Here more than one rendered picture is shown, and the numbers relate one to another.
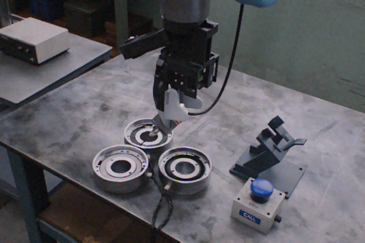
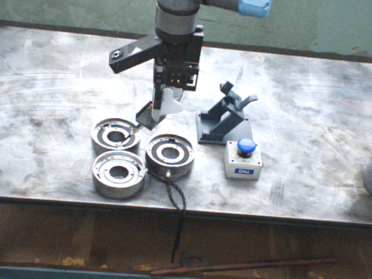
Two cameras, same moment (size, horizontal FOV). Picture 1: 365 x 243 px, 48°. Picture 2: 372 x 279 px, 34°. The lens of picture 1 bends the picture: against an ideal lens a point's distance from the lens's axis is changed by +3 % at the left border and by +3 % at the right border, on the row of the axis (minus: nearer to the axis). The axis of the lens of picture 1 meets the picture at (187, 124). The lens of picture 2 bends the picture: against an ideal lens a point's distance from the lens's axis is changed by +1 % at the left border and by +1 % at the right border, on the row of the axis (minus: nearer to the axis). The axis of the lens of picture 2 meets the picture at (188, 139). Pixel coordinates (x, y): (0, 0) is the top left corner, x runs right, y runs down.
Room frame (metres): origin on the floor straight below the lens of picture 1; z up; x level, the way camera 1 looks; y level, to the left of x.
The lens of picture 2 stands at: (-0.19, 0.56, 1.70)
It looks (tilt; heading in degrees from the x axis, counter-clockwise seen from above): 41 degrees down; 322
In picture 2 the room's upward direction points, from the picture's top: 10 degrees clockwise
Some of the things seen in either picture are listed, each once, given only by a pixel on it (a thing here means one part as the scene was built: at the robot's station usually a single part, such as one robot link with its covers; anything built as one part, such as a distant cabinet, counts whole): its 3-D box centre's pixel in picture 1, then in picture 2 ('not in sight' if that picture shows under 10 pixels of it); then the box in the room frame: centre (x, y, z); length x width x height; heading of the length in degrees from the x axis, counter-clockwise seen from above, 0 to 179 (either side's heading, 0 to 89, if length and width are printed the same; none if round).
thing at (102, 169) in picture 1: (121, 170); (118, 175); (0.58, 0.12, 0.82); 0.08 x 0.08 x 0.02
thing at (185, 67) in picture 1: (186, 53); (175, 55); (0.60, 0.01, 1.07); 0.09 x 0.08 x 0.12; 61
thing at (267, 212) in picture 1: (260, 206); (244, 160); (0.51, -0.14, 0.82); 0.08 x 0.07 x 0.05; 60
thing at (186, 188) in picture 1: (184, 170); (170, 156); (0.59, 0.00, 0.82); 0.10 x 0.10 x 0.04
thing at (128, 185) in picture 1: (121, 169); (118, 175); (0.58, 0.12, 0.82); 0.10 x 0.10 x 0.04
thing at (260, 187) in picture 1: (260, 194); (244, 151); (0.51, -0.14, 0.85); 0.04 x 0.04 x 0.05
